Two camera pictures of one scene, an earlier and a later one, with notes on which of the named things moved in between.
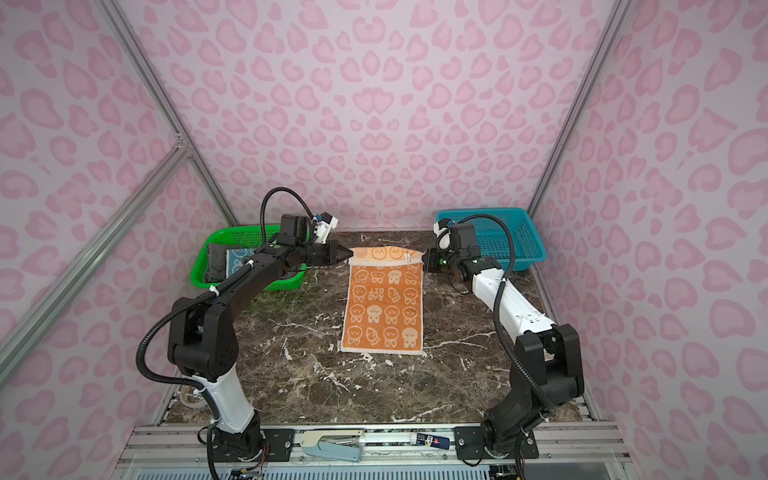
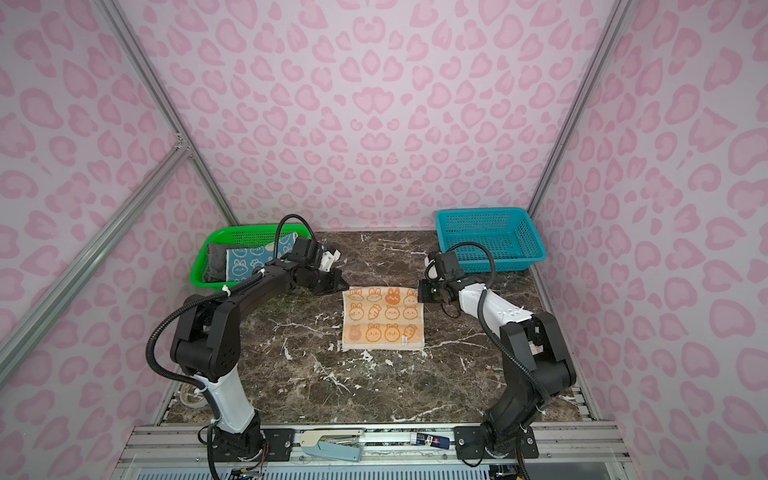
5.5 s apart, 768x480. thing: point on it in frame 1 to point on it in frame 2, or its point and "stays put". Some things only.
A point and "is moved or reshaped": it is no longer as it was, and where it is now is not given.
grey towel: [215, 267] stays put
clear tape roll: [192, 398] stays put
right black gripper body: [442, 261] to [432, 292]
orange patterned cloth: [383, 301] is moved or reshaped
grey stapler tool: [337, 444] stays put
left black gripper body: [316, 253] to [322, 282]
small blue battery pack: [431, 440] stays put
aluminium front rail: [558, 443] stays put
